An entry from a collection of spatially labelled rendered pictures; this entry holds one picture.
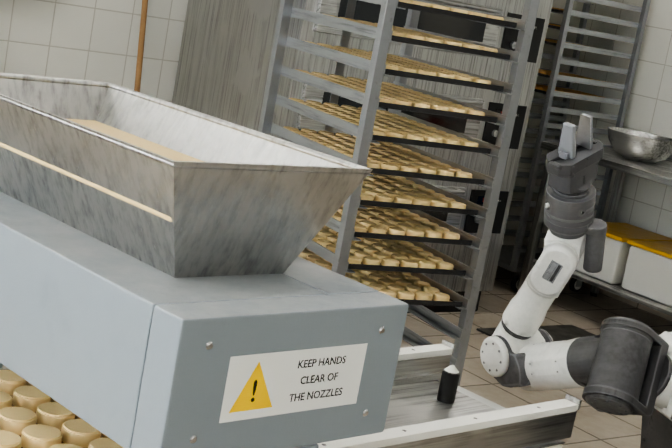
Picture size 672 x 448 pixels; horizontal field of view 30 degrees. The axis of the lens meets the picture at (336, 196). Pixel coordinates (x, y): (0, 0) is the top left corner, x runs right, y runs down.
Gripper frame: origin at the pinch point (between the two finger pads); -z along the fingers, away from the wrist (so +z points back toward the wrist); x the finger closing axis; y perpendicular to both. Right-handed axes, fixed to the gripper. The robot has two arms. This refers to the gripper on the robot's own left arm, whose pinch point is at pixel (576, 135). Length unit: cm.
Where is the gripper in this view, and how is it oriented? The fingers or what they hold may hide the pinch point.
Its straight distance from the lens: 220.0
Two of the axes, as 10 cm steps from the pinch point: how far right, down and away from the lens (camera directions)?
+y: 6.8, 3.7, -6.3
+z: 0.1, 8.6, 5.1
